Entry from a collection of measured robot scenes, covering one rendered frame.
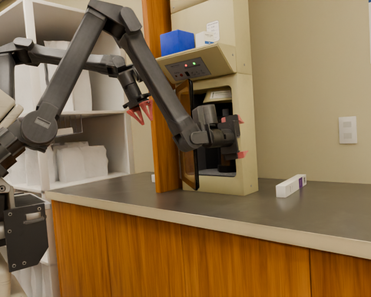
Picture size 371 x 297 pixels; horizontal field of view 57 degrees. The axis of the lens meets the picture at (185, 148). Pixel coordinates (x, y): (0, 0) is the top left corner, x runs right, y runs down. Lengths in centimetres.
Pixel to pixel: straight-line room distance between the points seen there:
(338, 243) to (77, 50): 79
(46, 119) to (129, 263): 82
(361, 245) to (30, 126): 79
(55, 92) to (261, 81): 113
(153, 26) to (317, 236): 108
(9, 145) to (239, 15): 96
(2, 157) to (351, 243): 81
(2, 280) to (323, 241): 81
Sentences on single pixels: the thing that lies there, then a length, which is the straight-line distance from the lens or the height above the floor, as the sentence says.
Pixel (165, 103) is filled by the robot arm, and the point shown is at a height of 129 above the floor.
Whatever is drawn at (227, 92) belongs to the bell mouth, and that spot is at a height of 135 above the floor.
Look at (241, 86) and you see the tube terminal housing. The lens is 135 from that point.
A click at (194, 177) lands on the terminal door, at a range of 123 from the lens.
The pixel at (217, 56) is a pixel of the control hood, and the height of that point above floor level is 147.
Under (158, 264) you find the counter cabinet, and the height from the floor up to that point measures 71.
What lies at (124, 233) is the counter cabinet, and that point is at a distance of 147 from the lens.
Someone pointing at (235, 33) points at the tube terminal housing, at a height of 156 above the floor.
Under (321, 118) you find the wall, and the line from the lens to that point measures 165.
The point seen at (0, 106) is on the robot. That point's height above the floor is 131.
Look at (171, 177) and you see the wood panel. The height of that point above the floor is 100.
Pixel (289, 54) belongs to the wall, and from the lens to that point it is 173.
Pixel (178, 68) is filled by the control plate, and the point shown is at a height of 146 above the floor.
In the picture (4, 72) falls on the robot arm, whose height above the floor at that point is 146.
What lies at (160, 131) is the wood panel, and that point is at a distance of 151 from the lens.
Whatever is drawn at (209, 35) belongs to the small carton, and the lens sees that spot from 136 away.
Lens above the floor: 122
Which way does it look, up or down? 4 degrees down
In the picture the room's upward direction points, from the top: 4 degrees counter-clockwise
